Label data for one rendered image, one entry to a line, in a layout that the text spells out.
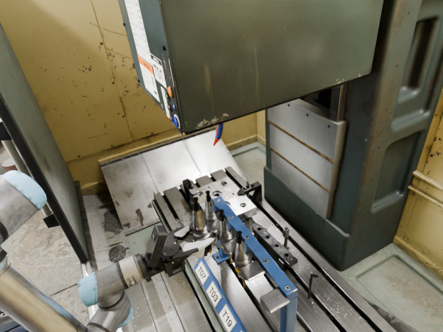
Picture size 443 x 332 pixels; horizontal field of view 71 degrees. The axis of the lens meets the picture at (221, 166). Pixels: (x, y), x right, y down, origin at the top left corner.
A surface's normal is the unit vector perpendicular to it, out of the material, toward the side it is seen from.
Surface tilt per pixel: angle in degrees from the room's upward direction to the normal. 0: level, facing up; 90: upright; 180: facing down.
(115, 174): 24
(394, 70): 90
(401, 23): 90
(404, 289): 0
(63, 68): 90
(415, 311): 0
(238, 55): 90
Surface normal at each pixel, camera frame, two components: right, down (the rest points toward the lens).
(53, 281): -0.10, -0.82
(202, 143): 0.10, -0.55
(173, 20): 0.45, 0.47
